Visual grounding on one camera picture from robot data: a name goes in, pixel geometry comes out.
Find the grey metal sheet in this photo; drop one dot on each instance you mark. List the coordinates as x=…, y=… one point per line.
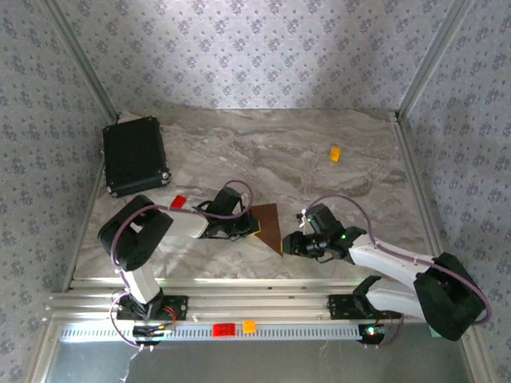
x=259, y=363

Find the aluminium mounting rail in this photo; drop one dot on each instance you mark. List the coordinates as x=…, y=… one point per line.
x=259, y=303

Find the black case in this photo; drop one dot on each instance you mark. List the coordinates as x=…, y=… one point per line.
x=133, y=153

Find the brown paper sheet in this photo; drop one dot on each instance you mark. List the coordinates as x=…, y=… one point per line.
x=269, y=227

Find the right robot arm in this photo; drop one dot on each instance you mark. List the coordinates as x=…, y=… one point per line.
x=447, y=299

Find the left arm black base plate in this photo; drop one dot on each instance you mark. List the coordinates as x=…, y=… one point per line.
x=179, y=307

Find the orange reflective block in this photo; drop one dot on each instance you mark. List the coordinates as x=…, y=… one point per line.
x=249, y=326

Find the red reflective block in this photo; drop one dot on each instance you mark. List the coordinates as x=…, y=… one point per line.
x=223, y=330

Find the small orange block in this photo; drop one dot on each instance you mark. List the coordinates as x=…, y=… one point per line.
x=335, y=154

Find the teal square clock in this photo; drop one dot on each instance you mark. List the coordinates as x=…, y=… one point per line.
x=431, y=331

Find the aluminium side rail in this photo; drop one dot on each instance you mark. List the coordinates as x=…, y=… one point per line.
x=417, y=179
x=93, y=195

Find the aluminium corner post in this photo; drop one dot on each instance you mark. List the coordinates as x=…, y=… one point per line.
x=81, y=60
x=430, y=60

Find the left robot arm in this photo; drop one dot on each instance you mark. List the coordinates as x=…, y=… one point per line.
x=131, y=239

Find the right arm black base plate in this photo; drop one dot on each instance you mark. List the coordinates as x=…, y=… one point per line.
x=339, y=307

